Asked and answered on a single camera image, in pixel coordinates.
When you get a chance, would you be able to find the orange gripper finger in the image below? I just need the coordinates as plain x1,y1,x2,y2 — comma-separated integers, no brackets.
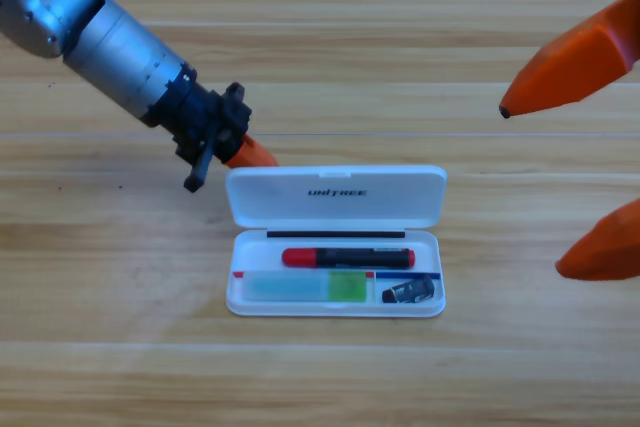
498,0,640,121
555,198,640,282

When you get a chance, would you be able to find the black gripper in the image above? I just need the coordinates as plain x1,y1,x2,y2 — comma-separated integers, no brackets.
149,64,280,194

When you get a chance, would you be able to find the red and black marker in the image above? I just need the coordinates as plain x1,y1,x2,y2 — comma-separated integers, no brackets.
281,246,417,269

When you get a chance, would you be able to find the white Unitree pencil case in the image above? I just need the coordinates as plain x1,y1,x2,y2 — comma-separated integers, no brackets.
224,164,448,319

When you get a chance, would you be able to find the dark blue eraser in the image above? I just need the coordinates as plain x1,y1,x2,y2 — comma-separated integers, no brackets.
381,278,437,305

